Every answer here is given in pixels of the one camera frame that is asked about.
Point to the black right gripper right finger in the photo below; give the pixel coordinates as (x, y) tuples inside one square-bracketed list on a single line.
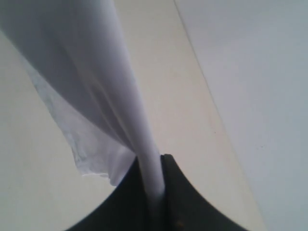
[(186, 209)]

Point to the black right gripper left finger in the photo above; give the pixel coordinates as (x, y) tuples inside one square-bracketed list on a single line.
[(125, 209)]

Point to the white t-shirt red lettering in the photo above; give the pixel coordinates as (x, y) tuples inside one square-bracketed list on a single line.
[(79, 64)]

